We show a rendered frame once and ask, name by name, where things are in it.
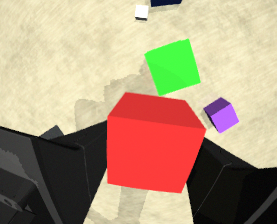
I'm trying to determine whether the blue block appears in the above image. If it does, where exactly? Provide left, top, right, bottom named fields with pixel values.
left=150, top=0, right=182, bottom=7

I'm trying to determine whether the red block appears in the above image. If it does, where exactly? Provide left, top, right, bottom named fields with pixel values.
left=106, top=92, right=206, bottom=193

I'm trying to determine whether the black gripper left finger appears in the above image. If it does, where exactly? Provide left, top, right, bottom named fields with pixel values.
left=0, top=120, right=107, bottom=224

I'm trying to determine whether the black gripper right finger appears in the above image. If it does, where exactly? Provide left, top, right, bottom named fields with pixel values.
left=186, top=136, right=277, bottom=224

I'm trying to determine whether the purple block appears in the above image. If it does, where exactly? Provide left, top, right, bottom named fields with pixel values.
left=203, top=97, right=239, bottom=133

